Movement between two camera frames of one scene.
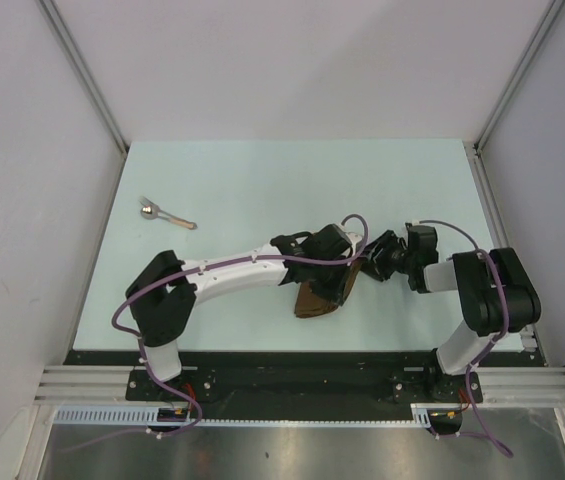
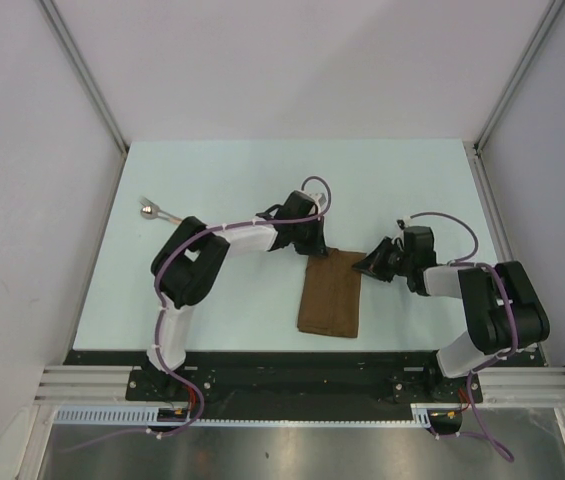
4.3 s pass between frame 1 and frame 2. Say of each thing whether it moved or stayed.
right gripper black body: stayed
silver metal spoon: stayed
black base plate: stayed
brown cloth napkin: moved
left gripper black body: moved
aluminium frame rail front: stayed
